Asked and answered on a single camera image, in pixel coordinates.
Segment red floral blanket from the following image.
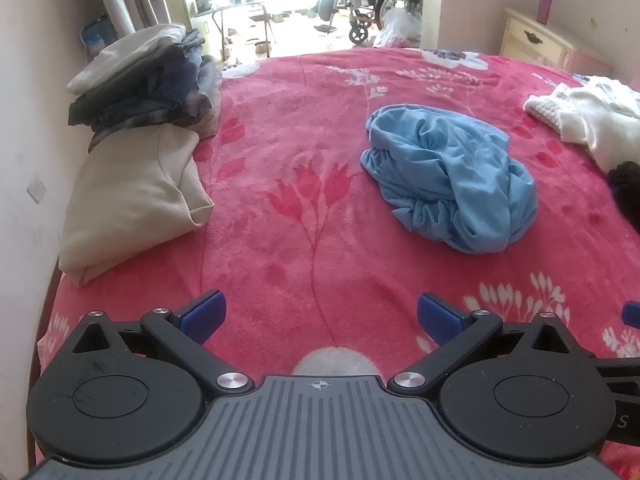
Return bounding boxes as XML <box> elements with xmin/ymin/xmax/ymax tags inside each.
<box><xmin>35</xmin><ymin>47</ymin><xmax>640</xmax><ymax>480</ymax></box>

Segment light grey folded garment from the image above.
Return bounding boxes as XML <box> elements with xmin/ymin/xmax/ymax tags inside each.
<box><xmin>65</xmin><ymin>23</ymin><xmax>190</xmax><ymax>96</ymax></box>

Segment folding table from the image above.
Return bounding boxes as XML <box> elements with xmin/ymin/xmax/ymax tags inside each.
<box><xmin>192</xmin><ymin>0</ymin><xmax>276</xmax><ymax>58</ymax></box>

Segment dark blue folded jeans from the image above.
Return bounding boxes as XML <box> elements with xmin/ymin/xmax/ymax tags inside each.
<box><xmin>68</xmin><ymin>30</ymin><xmax>207</xmax><ymax>126</ymax></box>

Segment light blue printed t-shirt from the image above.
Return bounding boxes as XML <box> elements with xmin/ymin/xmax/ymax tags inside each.
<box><xmin>360</xmin><ymin>104</ymin><xmax>539</xmax><ymax>255</ymax></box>

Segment cream nightstand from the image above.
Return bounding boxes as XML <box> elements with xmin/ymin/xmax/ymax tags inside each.
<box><xmin>500</xmin><ymin>7</ymin><xmax>613</xmax><ymax>78</ymax></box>

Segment white garment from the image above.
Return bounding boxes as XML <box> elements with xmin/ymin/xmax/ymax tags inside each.
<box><xmin>558</xmin><ymin>75</ymin><xmax>640</xmax><ymax>175</ymax></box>

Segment clear plastic bag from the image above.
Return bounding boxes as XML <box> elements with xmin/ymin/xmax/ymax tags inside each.
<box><xmin>374</xmin><ymin>7</ymin><xmax>423</xmax><ymax>48</ymax></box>

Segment blue box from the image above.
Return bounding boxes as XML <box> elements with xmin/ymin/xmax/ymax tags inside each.
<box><xmin>80</xmin><ymin>12</ymin><xmax>117</xmax><ymax>61</ymax></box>

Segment black cloth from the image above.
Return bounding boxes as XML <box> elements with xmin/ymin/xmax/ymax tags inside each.
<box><xmin>607</xmin><ymin>161</ymin><xmax>640</xmax><ymax>233</ymax></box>

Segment beige folded sweatshirt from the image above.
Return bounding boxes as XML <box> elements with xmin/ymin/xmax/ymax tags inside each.
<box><xmin>58</xmin><ymin>124</ymin><xmax>216</xmax><ymax>288</ymax></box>

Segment white knit cloth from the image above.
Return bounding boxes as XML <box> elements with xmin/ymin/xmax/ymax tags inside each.
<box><xmin>523</xmin><ymin>84</ymin><xmax>581</xmax><ymax>133</ymax></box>

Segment grey plaid folded shirt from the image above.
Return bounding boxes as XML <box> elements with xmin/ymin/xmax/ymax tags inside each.
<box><xmin>89</xmin><ymin>55</ymin><xmax>216</xmax><ymax>155</ymax></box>

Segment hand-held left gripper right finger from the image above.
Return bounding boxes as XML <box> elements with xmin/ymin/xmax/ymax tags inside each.
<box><xmin>387</xmin><ymin>291</ymin><xmax>597</xmax><ymax>396</ymax></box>

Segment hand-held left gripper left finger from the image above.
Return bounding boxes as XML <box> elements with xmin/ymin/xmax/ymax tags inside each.
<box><xmin>72</xmin><ymin>289</ymin><xmax>253</xmax><ymax>396</ymax></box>

